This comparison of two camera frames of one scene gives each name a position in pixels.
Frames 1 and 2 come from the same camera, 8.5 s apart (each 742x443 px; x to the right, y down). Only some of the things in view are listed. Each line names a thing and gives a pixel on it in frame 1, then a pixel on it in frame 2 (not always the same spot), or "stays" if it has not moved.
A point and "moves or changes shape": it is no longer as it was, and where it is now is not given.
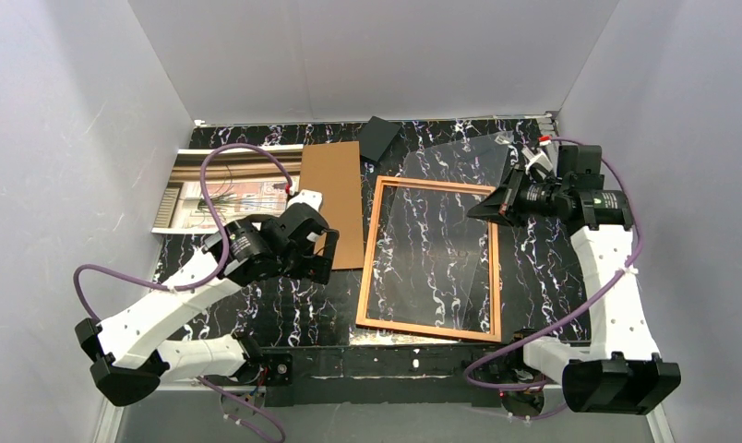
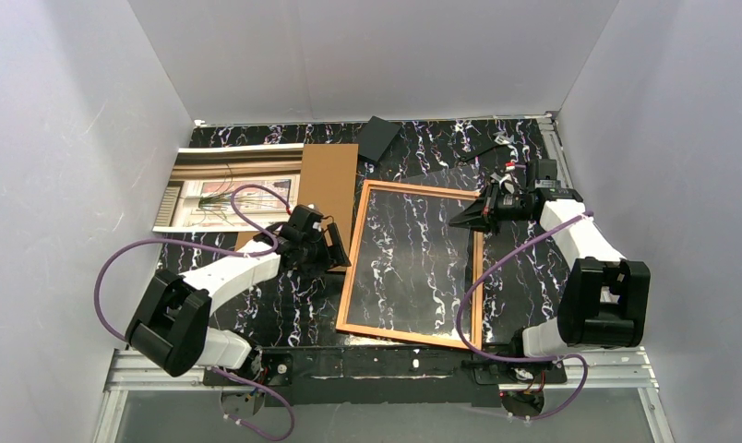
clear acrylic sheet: (433, 250) moves or changes shape
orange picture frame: (364, 305) -> (350, 273)
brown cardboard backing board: (333, 170) stays
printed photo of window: (240, 185) stays
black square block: (376, 136) stays
